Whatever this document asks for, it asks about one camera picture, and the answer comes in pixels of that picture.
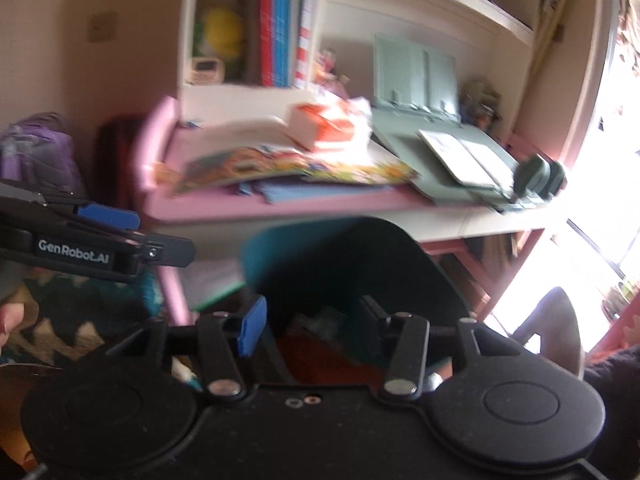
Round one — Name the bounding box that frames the person's left hand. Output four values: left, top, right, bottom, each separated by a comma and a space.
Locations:
0, 301, 27, 350

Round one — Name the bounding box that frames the green book stand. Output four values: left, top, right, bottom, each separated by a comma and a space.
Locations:
371, 34, 523, 207

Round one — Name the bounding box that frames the open white book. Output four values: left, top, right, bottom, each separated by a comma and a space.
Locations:
417, 128, 517, 189

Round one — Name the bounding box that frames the zigzag patterned cloth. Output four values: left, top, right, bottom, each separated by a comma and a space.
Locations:
0, 267, 163, 367

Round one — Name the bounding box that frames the blue paper sheet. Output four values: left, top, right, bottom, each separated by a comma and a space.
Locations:
257, 181, 397, 206

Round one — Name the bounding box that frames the dark teal waste bin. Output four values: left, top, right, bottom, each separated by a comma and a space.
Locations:
239, 216, 472, 387

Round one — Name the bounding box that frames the pink desk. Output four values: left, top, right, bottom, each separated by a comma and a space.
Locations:
129, 96, 568, 328

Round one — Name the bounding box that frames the small pink clock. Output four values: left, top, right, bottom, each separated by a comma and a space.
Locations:
186, 57, 224, 86

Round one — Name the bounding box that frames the orange white box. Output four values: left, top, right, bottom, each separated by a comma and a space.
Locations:
289, 101, 372, 152

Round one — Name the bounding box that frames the small colourful figurine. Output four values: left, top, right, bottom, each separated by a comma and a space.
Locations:
316, 49, 352, 97

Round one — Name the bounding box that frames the purple backpack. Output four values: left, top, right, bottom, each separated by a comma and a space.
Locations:
0, 112, 87, 197

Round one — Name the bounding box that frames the colourful picture book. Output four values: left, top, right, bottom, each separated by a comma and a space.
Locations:
171, 144, 420, 197

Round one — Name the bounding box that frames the white desk bookshelf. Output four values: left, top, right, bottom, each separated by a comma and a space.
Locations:
179, 0, 537, 107

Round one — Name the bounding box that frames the blue book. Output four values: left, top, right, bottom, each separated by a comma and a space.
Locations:
273, 0, 295, 88

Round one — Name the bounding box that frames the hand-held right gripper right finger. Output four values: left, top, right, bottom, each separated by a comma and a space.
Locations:
360, 294, 507, 397

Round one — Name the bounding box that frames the red white striped book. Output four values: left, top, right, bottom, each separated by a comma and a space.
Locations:
294, 0, 319, 90

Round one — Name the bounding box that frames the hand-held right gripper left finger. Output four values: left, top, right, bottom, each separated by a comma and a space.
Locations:
145, 294, 268, 402

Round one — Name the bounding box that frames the yellow plush toy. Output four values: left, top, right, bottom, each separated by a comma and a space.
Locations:
201, 6, 244, 59

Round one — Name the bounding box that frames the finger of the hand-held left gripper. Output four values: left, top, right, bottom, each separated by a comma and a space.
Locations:
0, 179, 142, 246

